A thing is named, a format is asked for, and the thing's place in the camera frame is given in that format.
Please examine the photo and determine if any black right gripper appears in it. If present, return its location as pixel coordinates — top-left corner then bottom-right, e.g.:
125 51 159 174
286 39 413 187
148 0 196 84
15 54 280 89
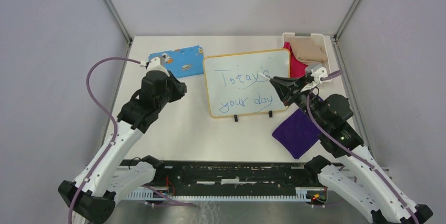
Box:
269 74 328 129

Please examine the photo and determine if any yellow framed whiteboard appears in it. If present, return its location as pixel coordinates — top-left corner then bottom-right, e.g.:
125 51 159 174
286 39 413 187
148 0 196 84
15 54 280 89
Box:
203 48 290 118

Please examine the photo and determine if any white whiteboard marker pen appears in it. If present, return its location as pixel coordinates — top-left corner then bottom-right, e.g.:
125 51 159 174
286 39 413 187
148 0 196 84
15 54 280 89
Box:
257 72 271 80

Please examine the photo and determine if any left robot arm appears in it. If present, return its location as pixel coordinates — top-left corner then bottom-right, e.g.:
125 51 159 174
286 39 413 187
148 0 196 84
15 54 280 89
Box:
58 70 187 223

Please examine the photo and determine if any red cloth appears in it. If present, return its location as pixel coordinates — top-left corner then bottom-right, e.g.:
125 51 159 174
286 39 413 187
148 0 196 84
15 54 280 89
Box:
283 42 307 78

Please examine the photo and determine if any blue cartoon cloth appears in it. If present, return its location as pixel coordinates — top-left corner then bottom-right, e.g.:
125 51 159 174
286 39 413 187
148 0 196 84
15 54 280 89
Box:
148 45 204 78

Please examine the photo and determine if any beige cloth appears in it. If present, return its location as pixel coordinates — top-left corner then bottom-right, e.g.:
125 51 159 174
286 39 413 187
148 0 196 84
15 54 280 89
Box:
288 37 328 65

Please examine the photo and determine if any purple cloth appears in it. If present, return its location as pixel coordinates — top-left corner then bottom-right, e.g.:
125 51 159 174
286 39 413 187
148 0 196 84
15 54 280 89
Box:
272 109 320 159

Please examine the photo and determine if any white plastic basket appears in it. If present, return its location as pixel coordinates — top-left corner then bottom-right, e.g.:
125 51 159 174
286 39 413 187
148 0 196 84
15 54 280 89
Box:
282 33 330 73

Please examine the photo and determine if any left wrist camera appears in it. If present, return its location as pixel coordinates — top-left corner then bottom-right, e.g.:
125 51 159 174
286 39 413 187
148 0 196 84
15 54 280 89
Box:
139 56 170 76

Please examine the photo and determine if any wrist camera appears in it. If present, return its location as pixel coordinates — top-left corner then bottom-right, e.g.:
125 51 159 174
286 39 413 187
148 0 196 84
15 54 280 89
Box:
301 64 328 91
139 56 170 76

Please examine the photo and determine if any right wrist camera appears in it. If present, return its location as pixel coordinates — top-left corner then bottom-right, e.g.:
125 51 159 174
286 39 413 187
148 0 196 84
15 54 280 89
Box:
301 64 328 91

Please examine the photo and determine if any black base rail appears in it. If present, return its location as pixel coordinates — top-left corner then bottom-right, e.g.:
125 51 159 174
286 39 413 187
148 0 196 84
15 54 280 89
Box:
147 160 324 197

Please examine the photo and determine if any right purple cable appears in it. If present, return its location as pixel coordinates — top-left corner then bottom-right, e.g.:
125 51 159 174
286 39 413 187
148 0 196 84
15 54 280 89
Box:
306 70 421 224

